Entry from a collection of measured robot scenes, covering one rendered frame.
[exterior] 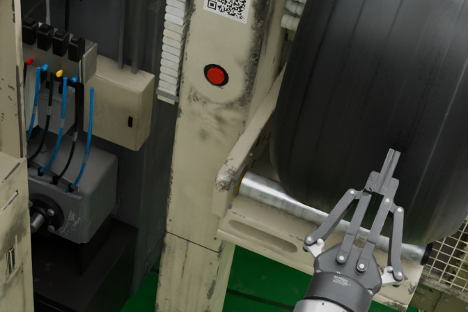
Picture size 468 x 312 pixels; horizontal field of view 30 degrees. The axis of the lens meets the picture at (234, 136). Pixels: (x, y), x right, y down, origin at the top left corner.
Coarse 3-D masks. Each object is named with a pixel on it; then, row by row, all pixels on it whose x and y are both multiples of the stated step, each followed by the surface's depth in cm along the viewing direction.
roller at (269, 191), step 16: (256, 176) 151; (240, 192) 151; (256, 192) 150; (272, 192) 149; (288, 208) 149; (304, 208) 148; (320, 224) 148; (384, 240) 145; (400, 256) 146; (416, 256) 144
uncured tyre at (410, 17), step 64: (320, 0) 114; (384, 0) 110; (448, 0) 109; (320, 64) 114; (384, 64) 111; (448, 64) 109; (320, 128) 117; (384, 128) 113; (448, 128) 111; (320, 192) 127; (448, 192) 116
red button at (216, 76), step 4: (212, 68) 146; (216, 68) 146; (208, 72) 147; (212, 72) 147; (216, 72) 146; (220, 72) 146; (208, 76) 147; (212, 76) 147; (216, 76) 147; (220, 76) 146; (212, 80) 148; (216, 80) 147; (220, 80) 147
